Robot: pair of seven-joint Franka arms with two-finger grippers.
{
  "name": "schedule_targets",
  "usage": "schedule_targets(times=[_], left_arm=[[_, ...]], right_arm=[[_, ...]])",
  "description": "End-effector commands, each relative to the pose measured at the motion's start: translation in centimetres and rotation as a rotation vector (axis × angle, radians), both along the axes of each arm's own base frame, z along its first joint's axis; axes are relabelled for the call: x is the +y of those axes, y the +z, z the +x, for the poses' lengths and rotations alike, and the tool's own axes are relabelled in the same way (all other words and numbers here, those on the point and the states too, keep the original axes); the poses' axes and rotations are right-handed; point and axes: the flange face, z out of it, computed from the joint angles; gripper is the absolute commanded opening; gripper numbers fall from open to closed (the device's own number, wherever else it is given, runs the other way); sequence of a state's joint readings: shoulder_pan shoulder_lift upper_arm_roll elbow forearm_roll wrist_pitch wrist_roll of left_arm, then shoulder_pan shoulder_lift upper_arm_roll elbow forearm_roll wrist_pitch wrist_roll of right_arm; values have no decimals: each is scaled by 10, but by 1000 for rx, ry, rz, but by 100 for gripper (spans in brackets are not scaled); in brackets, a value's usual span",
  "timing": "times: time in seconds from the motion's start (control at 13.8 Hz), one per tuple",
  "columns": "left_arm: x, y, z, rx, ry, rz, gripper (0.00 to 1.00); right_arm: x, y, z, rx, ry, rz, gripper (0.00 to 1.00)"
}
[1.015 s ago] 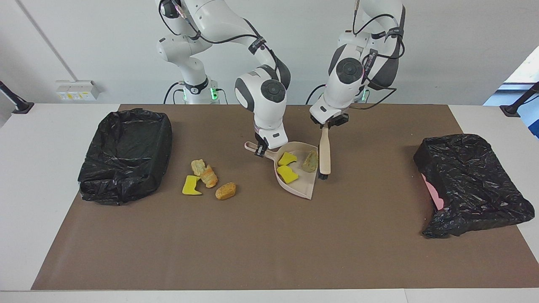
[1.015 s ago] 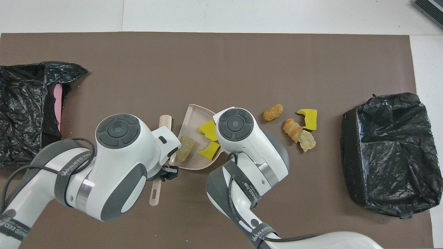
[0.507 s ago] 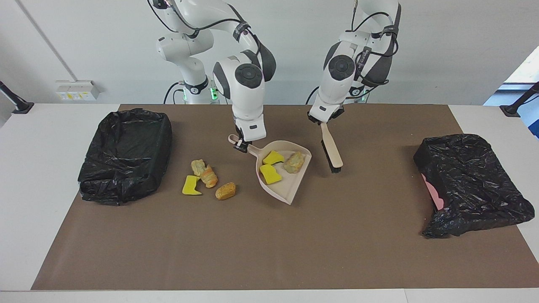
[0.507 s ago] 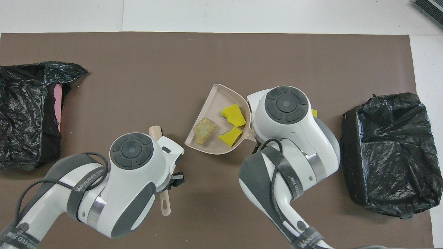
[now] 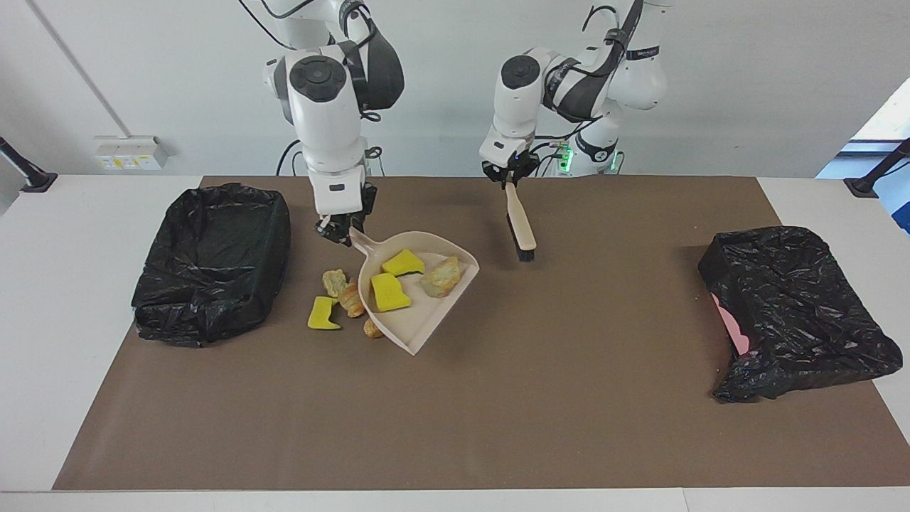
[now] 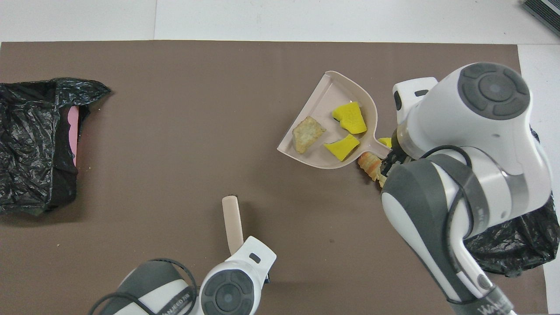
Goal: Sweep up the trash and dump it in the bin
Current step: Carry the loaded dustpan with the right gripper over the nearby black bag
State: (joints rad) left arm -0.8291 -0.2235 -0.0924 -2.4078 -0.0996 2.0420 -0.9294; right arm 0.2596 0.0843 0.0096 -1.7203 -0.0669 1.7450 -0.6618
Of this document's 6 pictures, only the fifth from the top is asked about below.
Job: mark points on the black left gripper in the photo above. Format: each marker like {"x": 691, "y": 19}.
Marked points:
{"x": 515, "y": 167}

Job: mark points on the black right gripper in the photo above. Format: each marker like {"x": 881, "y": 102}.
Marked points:
{"x": 352, "y": 222}

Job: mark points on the pale cracker piece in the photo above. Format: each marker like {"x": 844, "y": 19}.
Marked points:
{"x": 333, "y": 282}

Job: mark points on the beige hand brush black bristles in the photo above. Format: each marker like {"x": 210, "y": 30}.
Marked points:
{"x": 520, "y": 227}

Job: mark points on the orange croissant pastry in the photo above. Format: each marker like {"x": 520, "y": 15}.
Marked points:
{"x": 352, "y": 300}

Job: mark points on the rounded yellow sponge chunk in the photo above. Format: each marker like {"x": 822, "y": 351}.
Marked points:
{"x": 403, "y": 263}

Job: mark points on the yellow sponge wedge piece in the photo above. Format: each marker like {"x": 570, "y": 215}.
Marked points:
{"x": 389, "y": 293}

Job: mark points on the yellow sponge with green side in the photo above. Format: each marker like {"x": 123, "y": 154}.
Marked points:
{"x": 321, "y": 315}

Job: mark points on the brown bread roll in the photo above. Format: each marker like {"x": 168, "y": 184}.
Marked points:
{"x": 372, "y": 328}

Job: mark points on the pale bread chunk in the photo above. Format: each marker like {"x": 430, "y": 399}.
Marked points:
{"x": 441, "y": 277}

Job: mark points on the beige plastic dustpan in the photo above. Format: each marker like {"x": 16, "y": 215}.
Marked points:
{"x": 426, "y": 320}

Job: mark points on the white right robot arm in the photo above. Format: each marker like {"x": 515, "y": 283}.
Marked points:
{"x": 323, "y": 114}

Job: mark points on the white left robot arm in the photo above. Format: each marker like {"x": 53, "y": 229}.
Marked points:
{"x": 515, "y": 107}

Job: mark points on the left black-lined bin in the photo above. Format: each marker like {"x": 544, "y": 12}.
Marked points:
{"x": 213, "y": 263}

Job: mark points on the black-lined bin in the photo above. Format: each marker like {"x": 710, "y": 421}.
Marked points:
{"x": 803, "y": 313}
{"x": 213, "y": 263}

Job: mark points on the pink plastic bin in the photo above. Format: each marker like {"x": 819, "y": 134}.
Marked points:
{"x": 736, "y": 334}

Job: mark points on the right black-lined bin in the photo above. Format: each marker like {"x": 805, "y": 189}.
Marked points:
{"x": 803, "y": 313}

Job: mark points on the brown table mat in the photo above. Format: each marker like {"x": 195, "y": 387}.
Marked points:
{"x": 455, "y": 448}

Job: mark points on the black clamp stand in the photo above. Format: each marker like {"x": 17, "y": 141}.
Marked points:
{"x": 864, "y": 187}
{"x": 39, "y": 181}

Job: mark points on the white wall socket box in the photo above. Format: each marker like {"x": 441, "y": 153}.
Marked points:
{"x": 131, "y": 153}

